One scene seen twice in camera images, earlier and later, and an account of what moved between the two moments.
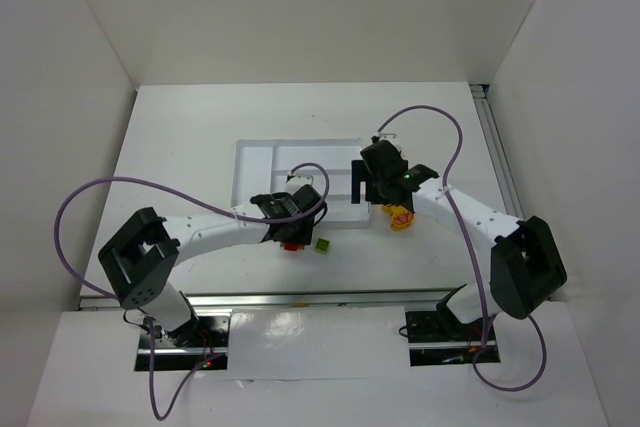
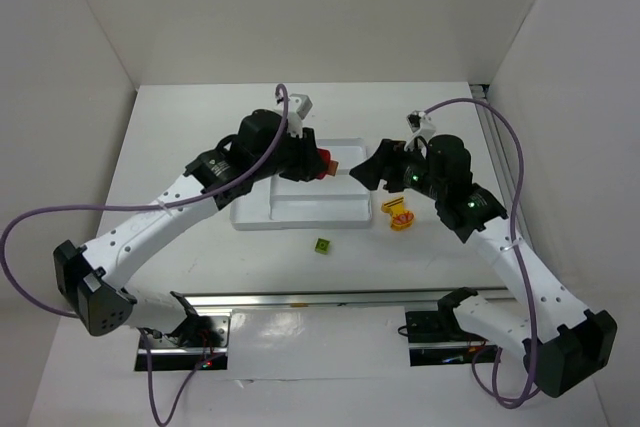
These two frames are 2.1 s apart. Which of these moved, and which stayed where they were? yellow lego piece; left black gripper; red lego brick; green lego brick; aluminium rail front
Moved: red lego brick; left black gripper
Stayed: yellow lego piece; aluminium rail front; green lego brick
